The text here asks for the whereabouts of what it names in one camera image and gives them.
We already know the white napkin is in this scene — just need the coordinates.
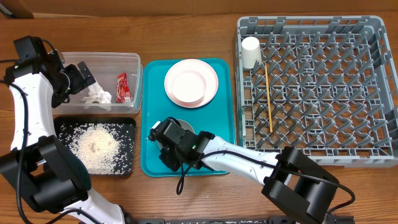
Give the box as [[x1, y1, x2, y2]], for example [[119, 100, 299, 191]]
[[82, 82, 112, 111]]

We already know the white bowl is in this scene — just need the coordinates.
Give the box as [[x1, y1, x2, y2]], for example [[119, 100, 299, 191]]
[[157, 119, 195, 149]]

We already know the red snack wrapper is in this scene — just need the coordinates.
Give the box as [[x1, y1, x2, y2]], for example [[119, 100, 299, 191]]
[[116, 72, 132, 103]]

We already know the wooden chopstick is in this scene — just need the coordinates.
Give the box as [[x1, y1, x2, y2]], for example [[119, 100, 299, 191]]
[[264, 63, 274, 134]]

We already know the white paper cup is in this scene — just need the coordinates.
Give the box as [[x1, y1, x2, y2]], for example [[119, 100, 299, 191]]
[[241, 37, 262, 69]]

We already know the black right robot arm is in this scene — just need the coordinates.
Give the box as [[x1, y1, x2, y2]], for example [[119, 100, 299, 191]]
[[148, 117, 339, 223]]

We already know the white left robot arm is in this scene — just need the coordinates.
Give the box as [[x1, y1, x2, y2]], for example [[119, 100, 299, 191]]
[[1, 35, 133, 223]]

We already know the clear plastic waste bin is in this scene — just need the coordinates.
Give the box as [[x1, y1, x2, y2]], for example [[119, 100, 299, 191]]
[[52, 52, 142, 114]]

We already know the teal plastic tray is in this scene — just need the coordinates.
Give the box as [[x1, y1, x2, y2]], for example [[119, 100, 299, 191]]
[[141, 58, 236, 177]]

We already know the white pink-rimmed plate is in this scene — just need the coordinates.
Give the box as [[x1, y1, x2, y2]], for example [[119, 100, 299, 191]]
[[164, 59, 219, 108]]

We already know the black plastic tray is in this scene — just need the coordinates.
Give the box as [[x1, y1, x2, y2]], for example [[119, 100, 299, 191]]
[[52, 116, 137, 175]]

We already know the pile of white rice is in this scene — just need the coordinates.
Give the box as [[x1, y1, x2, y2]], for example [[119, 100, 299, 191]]
[[58, 123, 133, 175]]

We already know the grey plastic dish rack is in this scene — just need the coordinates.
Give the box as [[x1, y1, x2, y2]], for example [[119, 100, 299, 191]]
[[234, 16, 397, 167]]

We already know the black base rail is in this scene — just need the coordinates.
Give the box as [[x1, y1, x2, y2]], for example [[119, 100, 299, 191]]
[[134, 215, 355, 224]]

